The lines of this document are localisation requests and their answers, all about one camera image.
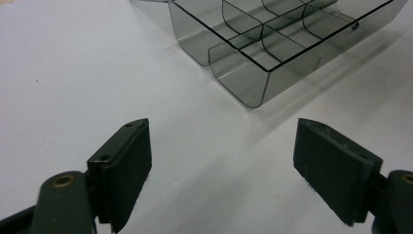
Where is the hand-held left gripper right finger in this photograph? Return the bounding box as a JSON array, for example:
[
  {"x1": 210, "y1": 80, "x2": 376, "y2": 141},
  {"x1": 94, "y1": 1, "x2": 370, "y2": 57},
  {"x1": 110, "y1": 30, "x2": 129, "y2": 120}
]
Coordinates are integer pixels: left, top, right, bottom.
[{"x1": 292, "y1": 117, "x2": 384, "y2": 227}]

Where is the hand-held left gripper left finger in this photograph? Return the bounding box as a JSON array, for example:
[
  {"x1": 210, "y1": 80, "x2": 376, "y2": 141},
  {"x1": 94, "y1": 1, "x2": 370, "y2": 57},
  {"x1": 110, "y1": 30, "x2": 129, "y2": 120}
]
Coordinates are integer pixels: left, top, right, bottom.
[{"x1": 87, "y1": 117, "x2": 153, "y2": 234}]

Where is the clear grey compartment box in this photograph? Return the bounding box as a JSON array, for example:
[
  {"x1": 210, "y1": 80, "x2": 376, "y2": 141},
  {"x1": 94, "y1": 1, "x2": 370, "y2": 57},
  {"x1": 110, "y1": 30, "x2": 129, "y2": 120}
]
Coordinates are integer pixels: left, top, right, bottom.
[{"x1": 131, "y1": 0, "x2": 409, "y2": 109}]

